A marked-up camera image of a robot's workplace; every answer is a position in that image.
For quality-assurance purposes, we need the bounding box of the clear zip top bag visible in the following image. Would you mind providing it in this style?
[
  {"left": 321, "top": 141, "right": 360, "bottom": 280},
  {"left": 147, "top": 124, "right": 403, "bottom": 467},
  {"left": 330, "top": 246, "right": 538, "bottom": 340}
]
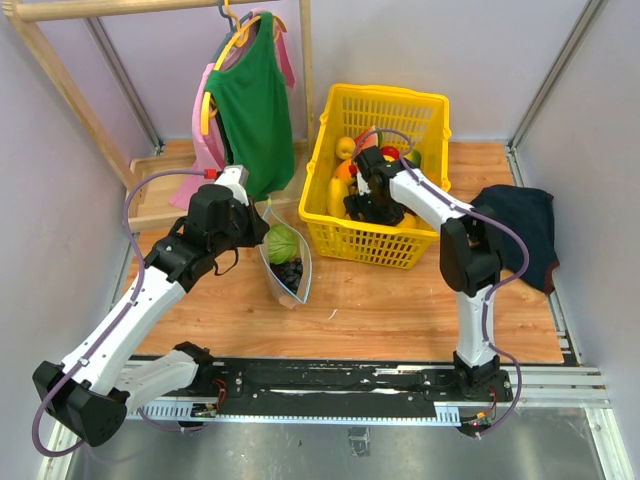
[{"left": 259, "top": 201, "right": 313, "bottom": 309}]

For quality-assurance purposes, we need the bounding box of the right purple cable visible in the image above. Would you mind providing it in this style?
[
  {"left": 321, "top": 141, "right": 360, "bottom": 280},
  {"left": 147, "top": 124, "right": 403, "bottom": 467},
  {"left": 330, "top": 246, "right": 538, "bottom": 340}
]
[{"left": 352, "top": 128, "right": 531, "bottom": 436}]

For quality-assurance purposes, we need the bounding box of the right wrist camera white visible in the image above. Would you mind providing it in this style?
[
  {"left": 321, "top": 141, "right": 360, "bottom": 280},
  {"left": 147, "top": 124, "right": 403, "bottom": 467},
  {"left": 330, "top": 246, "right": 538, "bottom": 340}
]
[{"left": 350, "top": 165, "right": 370, "bottom": 195}]

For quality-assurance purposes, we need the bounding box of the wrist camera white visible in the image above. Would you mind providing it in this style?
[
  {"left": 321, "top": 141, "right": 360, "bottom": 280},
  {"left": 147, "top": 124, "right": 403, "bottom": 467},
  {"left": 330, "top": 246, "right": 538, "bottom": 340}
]
[
  {"left": 350, "top": 165, "right": 370, "bottom": 195},
  {"left": 215, "top": 165, "right": 249, "bottom": 206}
]

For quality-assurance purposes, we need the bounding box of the yellow clothes hanger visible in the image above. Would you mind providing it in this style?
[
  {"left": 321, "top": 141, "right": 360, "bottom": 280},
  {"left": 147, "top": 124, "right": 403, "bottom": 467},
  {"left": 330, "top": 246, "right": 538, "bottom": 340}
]
[{"left": 195, "top": 1, "right": 266, "bottom": 136}]

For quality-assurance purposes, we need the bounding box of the yellow peach toy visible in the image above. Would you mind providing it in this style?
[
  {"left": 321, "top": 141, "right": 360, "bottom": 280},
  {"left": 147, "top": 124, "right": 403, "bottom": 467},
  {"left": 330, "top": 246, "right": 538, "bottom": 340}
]
[{"left": 334, "top": 136, "right": 356, "bottom": 161}]

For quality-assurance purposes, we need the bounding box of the green tank top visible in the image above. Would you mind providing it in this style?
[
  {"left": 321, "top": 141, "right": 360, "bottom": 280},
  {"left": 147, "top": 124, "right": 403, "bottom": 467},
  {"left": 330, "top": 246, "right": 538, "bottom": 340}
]
[{"left": 204, "top": 11, "right": 295, "bottom": 201}]

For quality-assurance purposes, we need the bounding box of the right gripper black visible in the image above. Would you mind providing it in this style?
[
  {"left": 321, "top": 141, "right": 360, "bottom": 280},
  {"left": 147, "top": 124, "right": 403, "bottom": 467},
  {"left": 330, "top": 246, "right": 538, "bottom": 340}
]
[{"left": 345, "top": 189, "right": 404, "bottom": 240}]

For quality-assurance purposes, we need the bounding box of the watermelon slice toy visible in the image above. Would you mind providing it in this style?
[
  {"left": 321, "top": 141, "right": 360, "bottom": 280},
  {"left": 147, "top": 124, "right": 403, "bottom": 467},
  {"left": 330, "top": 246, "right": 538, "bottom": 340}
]
[{"left": 354, "top": 125, "right": 382, "bottom": 153}]

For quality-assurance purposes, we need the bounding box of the dark blue grape bunch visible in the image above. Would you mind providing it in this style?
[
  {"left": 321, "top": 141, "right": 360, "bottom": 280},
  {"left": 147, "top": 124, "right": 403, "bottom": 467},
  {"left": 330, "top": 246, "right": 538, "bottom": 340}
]
[{"left": 275, "top": 258, "right": 304, "bottom": 294}]

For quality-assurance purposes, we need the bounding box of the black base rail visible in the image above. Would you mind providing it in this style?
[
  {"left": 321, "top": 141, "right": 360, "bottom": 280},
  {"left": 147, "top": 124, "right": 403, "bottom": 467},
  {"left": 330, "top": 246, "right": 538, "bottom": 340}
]
[{"left": 167, "top": 358, "right": 515, "bottom": 432}]

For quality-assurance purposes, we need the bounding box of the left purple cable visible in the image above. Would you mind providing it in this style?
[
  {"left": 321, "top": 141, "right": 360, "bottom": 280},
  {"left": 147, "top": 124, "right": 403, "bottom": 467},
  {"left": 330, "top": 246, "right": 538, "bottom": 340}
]
[{"left": 32, "top": 168, "right": 217, "bottom": 457}]

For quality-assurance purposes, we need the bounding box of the yellow lemon toy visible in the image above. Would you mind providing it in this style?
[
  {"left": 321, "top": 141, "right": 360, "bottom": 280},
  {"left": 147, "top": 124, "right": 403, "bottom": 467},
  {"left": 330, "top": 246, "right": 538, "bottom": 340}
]
[{"left": 326, "top": 177, "right": 349, "bottom": 218}]

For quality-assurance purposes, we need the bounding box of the purple cable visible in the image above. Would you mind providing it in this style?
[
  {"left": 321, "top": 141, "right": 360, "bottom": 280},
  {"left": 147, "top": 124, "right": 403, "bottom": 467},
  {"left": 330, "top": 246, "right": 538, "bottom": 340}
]
[
  {"left": 352, "top": 128, "right": 531, "bottom": 436},
  {"left": 32, "top": 168, "right": 217, "bottom": 457}
]

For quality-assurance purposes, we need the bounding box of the yellow plastic basket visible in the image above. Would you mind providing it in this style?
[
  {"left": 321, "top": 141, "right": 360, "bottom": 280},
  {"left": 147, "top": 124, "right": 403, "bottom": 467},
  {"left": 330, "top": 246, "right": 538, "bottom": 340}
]
[{"left": 298, "top": 83, "right": 452, "bottom": 269}]

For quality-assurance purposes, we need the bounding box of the green red mango toy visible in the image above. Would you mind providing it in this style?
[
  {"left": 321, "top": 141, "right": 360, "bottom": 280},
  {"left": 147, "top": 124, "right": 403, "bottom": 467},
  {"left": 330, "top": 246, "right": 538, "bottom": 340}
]
[{"left": 404, "top": 149, "right": 422, "bottom": 168}]

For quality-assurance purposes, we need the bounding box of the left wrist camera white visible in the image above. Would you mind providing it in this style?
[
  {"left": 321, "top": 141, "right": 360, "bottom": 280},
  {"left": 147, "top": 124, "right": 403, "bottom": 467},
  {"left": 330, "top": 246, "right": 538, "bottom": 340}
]
[{"left": 215, "top": 165, "right": 249, "bottom": 206}]

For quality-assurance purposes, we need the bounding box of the dark navy cloth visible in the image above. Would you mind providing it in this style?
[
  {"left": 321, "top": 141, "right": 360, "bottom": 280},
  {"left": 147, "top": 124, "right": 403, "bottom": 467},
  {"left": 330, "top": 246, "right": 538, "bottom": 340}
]
[{"left": 471, "top": 185, "right": 560, "bottom": 295}]

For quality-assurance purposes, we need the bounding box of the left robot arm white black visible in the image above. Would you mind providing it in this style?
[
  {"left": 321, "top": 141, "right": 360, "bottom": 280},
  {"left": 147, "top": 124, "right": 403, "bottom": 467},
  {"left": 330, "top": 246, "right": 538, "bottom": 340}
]
[{"left": 32, "top": 179, "right": 268, "bottom": 447}]

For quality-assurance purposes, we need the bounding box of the green cabbage toy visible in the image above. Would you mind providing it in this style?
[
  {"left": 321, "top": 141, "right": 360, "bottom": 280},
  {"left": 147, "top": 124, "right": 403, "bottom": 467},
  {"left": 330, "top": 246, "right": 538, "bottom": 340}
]
[{"left": 267, "top": 224, "right": 299, "bottom": 265}]

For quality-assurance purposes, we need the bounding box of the red apple toy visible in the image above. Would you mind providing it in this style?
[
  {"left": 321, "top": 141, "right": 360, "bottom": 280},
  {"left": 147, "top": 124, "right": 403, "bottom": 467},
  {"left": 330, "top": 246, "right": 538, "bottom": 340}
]
[{"left": 381, "top": 146, "right": 400, "bottom": 160}]

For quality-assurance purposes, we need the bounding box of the wooden clothes rack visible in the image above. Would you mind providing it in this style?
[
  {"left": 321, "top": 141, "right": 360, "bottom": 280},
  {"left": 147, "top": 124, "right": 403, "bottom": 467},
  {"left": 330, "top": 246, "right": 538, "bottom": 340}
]
[{"left": 3, "top": 0, "right": 316, "bottom": 234}]

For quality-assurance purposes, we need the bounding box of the yellow apple toy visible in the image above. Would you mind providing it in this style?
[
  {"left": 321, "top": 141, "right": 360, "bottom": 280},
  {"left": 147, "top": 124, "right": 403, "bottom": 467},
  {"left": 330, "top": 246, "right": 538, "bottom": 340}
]
[{"left": 397, "top": 213, "right": 418, "bottom": 229}]

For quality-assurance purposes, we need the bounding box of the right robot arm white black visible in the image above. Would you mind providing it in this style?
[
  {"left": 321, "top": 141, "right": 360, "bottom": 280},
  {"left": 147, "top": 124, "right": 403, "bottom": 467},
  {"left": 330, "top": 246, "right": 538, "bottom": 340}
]
[{"left": 345, "top": 147, "right": 504, "bottom": 400}]

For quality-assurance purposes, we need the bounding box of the pink shirt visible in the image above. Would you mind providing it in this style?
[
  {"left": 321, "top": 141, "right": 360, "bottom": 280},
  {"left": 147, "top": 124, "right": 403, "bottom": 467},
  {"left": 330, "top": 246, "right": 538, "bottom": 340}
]
[{"left": 169, "top": 24, "right": 296, "bottom": 210}]

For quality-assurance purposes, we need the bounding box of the orange mango toy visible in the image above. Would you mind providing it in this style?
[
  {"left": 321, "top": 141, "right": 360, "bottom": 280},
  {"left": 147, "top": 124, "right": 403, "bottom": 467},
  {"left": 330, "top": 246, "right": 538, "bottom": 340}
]
[{"left": 333, "top": 159, "right": 358, "bottom": 186}]

